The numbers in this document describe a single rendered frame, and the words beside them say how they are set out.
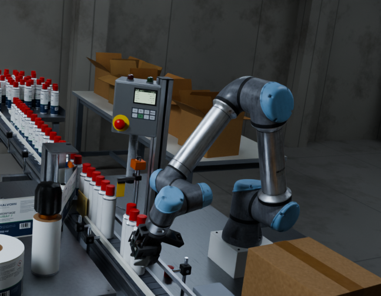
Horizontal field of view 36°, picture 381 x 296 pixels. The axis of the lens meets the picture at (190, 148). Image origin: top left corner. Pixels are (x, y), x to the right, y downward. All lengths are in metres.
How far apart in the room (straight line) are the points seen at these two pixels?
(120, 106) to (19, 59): 4.00
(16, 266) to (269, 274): 0.71
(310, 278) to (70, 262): 0.84
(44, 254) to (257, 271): 0.68
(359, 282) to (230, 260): 0.65
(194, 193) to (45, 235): 0.49
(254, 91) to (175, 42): 4.80
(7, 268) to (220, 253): 0.81
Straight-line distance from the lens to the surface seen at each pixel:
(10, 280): 1.76
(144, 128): 2.06
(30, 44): 6.01
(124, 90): 2.04
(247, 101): 1.83
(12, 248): 1.79
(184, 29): 6.63
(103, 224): 2.18
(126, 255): 1.98
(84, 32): 5.91
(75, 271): 1.98
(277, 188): 1.96
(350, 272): 1.66
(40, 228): 1.87
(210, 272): 2.15
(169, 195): 1.65
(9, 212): 2.07
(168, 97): 2.04
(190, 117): 3.85
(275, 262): 1.62
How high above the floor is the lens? 1.80
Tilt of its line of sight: 15 degrees down
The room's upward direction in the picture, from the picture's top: 7 degrees clockwise
